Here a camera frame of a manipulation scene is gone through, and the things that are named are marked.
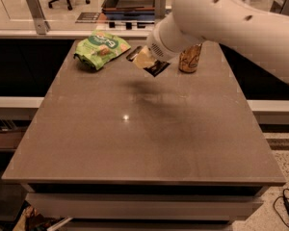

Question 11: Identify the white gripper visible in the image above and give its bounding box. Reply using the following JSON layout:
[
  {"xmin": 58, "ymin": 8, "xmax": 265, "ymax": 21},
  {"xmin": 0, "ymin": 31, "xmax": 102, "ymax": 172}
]
[{"xmin": 132, "ymin": 16, "xmax": 199, "ymax": 69}]

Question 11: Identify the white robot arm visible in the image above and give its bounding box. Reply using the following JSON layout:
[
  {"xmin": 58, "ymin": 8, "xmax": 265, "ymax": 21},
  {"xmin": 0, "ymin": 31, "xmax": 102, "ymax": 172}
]
[{"xmin": 133, "ymin": 0, "xmax": 289, "ymax": 85}]

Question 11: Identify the gold soda can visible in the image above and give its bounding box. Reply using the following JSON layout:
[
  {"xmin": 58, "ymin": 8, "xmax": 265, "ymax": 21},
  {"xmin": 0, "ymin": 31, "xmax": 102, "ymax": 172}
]
[{"xmin": 178, "ymin": 44, "xmax": 202, "ymax": 73}]

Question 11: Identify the middle metal glass post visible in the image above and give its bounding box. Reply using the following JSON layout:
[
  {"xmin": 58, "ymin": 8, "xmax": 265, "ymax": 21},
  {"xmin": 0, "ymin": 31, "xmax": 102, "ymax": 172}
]
[{"xmin": 154, "ymin": 0, "xmax": 166, "ymax": 25}]

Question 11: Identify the green rice chip bag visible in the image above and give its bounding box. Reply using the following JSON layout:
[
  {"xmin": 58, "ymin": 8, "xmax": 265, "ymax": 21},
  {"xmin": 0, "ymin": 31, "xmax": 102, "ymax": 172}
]
[{"xmin": 74, "ymin": 30, "xmax": 131, "ymax": 70}]

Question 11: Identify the black rxbar chocolate wrapper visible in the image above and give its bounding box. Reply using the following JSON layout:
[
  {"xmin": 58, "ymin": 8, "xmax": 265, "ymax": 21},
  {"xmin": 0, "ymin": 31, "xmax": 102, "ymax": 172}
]
[{"xmin": 126, "ymin": 46, "xmax": 170, "ymax": 77}]

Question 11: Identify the left metal glass post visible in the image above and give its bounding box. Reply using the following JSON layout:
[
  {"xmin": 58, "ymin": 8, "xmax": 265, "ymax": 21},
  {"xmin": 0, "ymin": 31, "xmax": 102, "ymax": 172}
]
[{"xmin": 26, "ymin": 0, "xmax": 50, "ymax": 35}]

